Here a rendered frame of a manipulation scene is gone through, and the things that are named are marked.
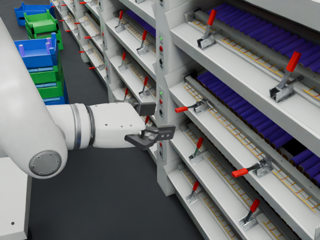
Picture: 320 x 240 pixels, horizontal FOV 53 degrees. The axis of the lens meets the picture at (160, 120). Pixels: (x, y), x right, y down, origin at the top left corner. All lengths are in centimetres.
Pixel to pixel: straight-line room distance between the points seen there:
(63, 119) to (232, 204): 55
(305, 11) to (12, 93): 44
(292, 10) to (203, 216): 76
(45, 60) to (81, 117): 95
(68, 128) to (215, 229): 69
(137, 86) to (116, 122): 83
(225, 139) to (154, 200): 61
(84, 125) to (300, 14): 39
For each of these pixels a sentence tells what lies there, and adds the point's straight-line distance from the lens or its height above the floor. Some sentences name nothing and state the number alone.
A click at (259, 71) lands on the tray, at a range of 71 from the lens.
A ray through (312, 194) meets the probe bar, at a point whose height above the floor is 55.
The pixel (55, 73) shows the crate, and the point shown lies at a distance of 153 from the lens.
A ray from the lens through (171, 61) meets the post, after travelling 99.
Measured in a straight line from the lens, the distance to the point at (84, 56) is 244.
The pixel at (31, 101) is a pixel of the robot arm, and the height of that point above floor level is 80.
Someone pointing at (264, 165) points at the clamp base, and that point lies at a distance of 76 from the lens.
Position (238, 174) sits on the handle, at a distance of 70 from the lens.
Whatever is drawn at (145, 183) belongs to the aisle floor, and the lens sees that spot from 141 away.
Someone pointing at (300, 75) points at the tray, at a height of 75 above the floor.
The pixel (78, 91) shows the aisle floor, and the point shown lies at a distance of 209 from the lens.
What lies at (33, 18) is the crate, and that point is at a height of 19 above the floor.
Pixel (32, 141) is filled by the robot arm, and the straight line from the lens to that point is 48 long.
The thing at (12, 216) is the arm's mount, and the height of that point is 32.
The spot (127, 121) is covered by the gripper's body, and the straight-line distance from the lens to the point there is 60.
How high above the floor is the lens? 103
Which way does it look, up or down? 36 degrees down
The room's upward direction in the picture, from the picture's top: straight up
